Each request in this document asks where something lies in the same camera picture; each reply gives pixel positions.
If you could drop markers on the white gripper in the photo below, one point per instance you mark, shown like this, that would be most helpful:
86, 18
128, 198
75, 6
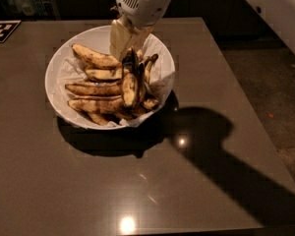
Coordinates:
138, 8

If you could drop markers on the large spotted central banana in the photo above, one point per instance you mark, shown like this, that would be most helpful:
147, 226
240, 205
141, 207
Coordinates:
130, 79

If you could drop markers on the top right banana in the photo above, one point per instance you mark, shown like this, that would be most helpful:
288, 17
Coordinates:
140, 55

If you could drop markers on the curved stem right banana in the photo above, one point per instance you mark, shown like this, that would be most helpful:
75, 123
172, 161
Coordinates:
148, 65

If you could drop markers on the white bowl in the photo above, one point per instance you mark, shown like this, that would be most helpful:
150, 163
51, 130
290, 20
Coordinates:
64, 68

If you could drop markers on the right upright banana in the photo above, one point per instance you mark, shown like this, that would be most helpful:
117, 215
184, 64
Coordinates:
142, 86

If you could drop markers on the short banana under top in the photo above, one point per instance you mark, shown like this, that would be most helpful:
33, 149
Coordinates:
103, 75

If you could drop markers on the top left spotted banana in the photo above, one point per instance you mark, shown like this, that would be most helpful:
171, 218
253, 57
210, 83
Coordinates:
96, 59

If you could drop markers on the middle left spotted banana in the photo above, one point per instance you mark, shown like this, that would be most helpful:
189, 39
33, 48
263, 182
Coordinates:
91, 88

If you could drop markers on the dark lower right banana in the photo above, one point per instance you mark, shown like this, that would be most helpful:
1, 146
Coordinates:
150, 103

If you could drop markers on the lower left spotted banana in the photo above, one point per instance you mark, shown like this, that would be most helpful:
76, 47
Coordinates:
102, 105

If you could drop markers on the bottom small banana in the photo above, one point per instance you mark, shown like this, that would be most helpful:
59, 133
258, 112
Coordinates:
98, 119

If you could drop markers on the white paper liner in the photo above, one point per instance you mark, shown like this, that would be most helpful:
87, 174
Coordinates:
89, 88

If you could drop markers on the white bottles in background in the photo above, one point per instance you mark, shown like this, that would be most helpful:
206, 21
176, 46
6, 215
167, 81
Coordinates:
23, 0

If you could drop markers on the black white marker tag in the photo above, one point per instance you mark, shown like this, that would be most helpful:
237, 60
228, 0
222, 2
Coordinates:
7, 28

